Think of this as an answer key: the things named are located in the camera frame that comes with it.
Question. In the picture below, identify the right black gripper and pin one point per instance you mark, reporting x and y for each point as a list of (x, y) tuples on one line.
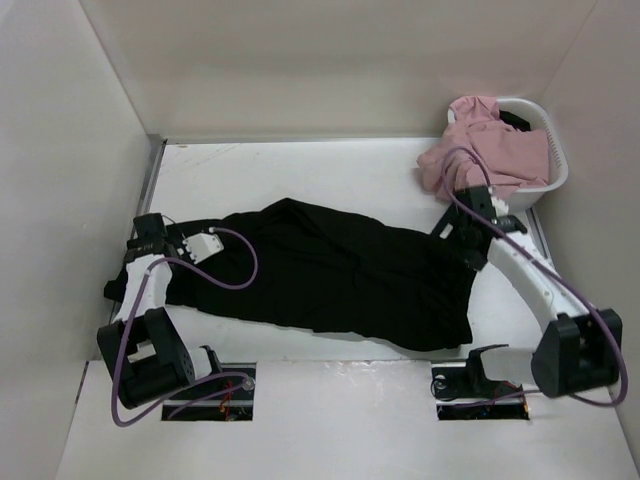
[(473, 257)]

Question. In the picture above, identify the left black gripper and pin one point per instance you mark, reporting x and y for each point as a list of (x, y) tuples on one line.
[(177, 242)]

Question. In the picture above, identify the black trousers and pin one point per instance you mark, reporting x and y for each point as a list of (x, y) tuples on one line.
[(294, 264)]

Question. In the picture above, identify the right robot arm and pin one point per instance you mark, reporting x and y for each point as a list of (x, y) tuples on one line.
[(580, 347)]

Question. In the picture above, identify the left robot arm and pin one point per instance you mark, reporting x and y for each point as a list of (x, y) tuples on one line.
[(143, 352)]

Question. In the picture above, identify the pink trousers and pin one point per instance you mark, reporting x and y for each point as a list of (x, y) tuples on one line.
[(479, 148)]

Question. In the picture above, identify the black garment in basket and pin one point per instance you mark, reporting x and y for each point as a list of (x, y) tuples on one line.
[(514, 121)]

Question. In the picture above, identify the white laundry basket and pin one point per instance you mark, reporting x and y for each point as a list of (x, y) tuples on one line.
[(524, 199)]

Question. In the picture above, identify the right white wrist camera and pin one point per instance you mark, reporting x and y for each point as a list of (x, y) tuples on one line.
[(501, 208)]

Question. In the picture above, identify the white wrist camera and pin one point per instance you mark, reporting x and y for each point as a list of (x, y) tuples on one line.
[(201, 246), (501, 208)]

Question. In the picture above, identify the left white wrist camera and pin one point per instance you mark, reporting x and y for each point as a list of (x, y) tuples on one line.
[(201, 246)]

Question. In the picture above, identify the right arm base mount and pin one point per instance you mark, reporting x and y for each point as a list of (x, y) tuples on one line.
[(461, 394)]

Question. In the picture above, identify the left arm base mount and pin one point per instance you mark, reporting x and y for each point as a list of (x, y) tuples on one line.
[(222, 400)]

